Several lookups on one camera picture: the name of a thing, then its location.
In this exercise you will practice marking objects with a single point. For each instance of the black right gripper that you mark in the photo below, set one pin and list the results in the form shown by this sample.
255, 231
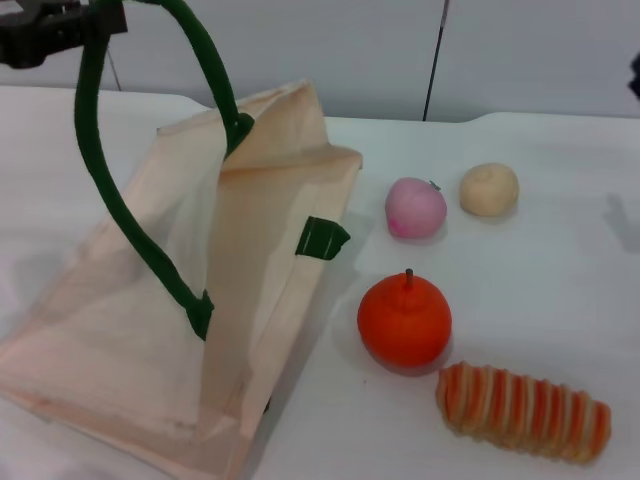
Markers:
637, 75

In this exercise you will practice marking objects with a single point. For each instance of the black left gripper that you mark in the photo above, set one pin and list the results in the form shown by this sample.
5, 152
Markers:
35, 37

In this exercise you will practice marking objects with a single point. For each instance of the pink peach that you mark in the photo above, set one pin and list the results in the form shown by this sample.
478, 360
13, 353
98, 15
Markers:
415, 210

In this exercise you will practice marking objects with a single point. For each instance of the beige round bun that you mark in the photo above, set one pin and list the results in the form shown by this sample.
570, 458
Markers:
489, 191

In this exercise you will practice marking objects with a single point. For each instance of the thin black pole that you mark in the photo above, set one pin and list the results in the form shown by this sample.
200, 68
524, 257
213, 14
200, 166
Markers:
434, 65

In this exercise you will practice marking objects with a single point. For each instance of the orange fruit with stem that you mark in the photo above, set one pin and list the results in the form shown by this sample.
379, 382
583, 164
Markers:
405, 325

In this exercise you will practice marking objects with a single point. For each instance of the orange striped bread loaf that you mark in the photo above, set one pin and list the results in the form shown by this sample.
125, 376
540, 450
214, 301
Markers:
525, 412

